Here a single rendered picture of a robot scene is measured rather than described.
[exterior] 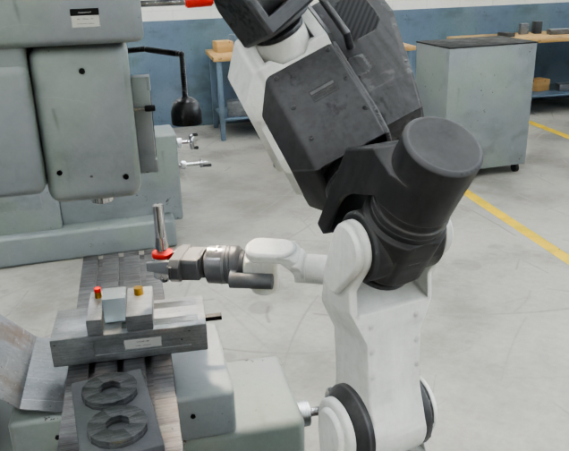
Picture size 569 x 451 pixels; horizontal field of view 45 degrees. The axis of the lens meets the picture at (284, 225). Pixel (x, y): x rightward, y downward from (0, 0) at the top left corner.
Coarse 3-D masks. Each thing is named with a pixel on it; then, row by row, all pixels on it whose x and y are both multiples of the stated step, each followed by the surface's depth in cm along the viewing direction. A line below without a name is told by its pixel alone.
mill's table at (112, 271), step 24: (96, 264) 209; (120, 264) 212; (144, 264) 211; (120, 360) 160; (144, 360) 158; (168, 360) 157; (168, 384) 148; (72, 408) 141; (168, 408) 140; (72, 432) 133; (168, 432) 133
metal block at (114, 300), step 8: (112, 288) 162; (120, 288) 162; (104, 296) 158; (112, 296) 158; (120, 296) 158; (104, 304) 157; (112, 304) 157; (120, 304) 158; (104, 312) 158; (112, 312) 158; (120, 312) 158; (112, 320) 159; (120, 320) 159
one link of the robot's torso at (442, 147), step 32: (416, 128) 92; (448, 128) 93; (352, 160) 101; (384, 160) 94; (416, 160) 88; (448, 160) 89; (480, 160) 91; (352, 192) 103; (384, 192) 95; (416, 192) 91; (448, 192) 90; (320, 224) 114; (384, 224) 98; (416, 224) 95; (384, 288) 108
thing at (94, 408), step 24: (72, 384) 116; (96, 384) 113; (120, 384) 113; (144, 384) 115; (96, 408) 109; (120, 408) 107; (144, 408) 109; (96, 432) 102; (120, 432) 101; (144, 432) 103
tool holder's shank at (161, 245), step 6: (156, 204) 153; (162, 204) 152; (156, 210) 151; (162, 210) 152; (156, 216) 152; (162, 216) 152; (156, 222) 152; (162, 222) 153; (156, 228) 153; (162, 228) 153; (156, 234) 154; (162, 234) 154; (156, 240) 154; (162, 240) 154; (156, 246) 154; (162, 246) 154; (168, 246) 156; (162, 252) 155
